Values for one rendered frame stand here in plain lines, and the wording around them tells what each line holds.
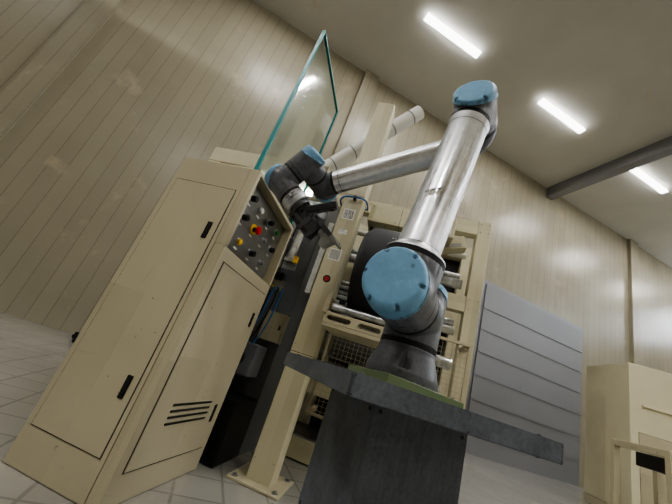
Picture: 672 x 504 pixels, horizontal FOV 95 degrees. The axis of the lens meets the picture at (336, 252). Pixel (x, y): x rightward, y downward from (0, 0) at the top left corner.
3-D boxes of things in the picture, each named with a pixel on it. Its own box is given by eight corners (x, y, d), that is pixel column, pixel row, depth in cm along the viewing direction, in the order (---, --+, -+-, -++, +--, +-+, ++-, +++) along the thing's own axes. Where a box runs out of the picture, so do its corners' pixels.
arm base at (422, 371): (453, 400, 76) (460, 360, 80) (397, 376, 68) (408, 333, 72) (400, 384, 92) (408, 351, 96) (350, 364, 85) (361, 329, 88)
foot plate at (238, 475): (225, 476, 142) (227, 471, 143) (248, 463, 167) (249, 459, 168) (277, 501, 136) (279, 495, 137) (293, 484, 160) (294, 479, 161)
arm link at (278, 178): (279, 157, 109) (257, 175, 109) (300, 182, 106) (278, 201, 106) (286, 168, 118) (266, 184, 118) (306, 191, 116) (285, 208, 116)
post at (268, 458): (243, 479, 147) (378, 101, 233) (254, 472, 159) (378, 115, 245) (268, 490, 144) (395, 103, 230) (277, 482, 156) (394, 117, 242)
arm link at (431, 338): (440, 357, 86) (452, 299, 92) (431, 342, 73) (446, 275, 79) (389, 343, 94) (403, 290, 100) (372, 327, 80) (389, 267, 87)
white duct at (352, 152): (296, 172, 251) (415, 102, 264) (300, 182, 262) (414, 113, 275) (304, 182, 246) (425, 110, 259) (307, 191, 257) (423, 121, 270)
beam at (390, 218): (366, 219, 223) (372, 202, 228) (368, 235, 246) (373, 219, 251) (453, 238, 209) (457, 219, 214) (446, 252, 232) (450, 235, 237)
